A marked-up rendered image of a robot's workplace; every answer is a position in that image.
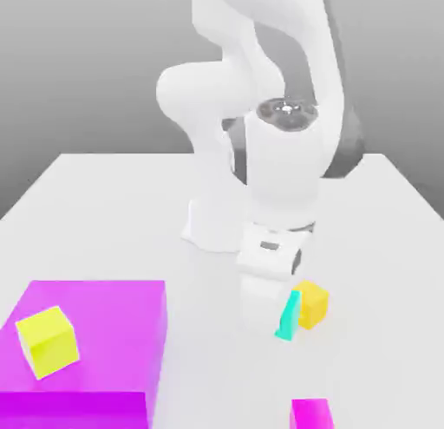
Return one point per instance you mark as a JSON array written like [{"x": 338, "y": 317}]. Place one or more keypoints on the large magenta box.
[{"x": 118, "y": 332}]

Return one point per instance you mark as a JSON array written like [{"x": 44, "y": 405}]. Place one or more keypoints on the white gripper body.
[{"x": 258, "y": 300}]

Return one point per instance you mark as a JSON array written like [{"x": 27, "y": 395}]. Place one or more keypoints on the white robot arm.
[{"x": 284, "y": 158}]

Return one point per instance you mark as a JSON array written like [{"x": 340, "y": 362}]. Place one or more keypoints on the small orange cube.
[{"x": 314, "y": 304}]

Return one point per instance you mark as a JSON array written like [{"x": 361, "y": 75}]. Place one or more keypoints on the small pink cube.
[{"x": 312, "y": 415}]

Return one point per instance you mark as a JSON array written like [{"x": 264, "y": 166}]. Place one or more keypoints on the small yellow cube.
[{"x": 48, "y": 342}]

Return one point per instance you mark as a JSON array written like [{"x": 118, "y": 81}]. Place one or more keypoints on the small teal cube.
[{"x": 289, "y": 318}]

